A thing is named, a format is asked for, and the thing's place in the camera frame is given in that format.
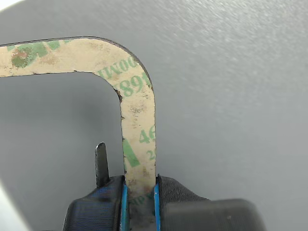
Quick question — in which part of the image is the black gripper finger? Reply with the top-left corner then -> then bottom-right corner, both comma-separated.
62,141 -> 131,231
154,174 -> 267,231

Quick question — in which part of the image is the tan rectangular frame gasket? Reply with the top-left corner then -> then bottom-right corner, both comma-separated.
0,36 -> 157,217

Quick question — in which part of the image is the gray rounded mat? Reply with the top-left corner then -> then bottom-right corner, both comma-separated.
0,0 -> 308,231

